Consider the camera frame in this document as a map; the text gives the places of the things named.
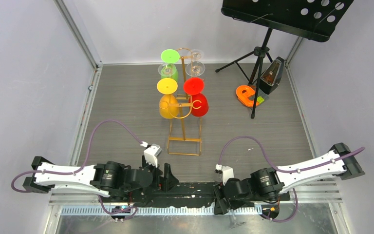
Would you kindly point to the clear wine glass middle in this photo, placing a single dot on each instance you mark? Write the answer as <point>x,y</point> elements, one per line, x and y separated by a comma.
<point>195,69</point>

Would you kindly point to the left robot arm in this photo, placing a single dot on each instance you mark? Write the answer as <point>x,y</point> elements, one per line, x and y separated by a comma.
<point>111,180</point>

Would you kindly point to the clear wine glass back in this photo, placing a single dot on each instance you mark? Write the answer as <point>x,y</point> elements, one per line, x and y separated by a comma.
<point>195,54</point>

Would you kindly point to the yellow wine glass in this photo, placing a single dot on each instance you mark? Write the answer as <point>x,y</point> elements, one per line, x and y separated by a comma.
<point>168,104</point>

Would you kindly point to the green toy brick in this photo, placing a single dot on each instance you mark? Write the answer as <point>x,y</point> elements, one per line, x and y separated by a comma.
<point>260,100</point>

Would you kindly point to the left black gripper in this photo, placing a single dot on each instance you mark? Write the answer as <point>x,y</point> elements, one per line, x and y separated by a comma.
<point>170,180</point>

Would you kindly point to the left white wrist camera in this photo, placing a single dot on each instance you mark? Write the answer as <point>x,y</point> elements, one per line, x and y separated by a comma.
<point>151,153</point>

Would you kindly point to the clear wine glass left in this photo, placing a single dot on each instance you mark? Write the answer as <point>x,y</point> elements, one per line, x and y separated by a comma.
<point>167,70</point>

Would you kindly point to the black music stand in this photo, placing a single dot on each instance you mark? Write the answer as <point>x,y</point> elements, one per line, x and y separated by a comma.
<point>310,19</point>

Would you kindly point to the black metronome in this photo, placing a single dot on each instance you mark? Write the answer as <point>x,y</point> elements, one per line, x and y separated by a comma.
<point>271,77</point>

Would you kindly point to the clear wine glass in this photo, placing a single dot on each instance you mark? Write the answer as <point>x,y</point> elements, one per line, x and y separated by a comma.
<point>167,70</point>
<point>195,54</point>
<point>234,221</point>
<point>195,69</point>

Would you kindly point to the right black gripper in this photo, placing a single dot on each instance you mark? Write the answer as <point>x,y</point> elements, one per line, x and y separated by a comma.
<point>220,207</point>

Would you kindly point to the orange toy track piece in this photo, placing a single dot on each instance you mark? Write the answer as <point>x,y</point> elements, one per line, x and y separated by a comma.
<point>246,95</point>

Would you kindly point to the red wine glass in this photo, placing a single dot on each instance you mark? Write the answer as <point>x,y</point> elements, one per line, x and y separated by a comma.
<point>194,87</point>

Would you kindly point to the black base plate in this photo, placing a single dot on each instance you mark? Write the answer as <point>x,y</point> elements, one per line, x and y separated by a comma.
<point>200,194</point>

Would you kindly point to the green wine glass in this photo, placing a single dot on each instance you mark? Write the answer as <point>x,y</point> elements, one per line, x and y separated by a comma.
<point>171,56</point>

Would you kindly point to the clear wine glass front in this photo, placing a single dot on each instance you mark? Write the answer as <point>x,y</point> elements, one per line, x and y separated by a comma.
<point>234,221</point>

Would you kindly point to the gold wire glass rack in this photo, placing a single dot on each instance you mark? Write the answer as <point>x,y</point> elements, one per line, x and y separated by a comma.
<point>177,126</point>

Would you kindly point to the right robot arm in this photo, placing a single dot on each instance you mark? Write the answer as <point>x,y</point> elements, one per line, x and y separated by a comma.
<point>268,184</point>

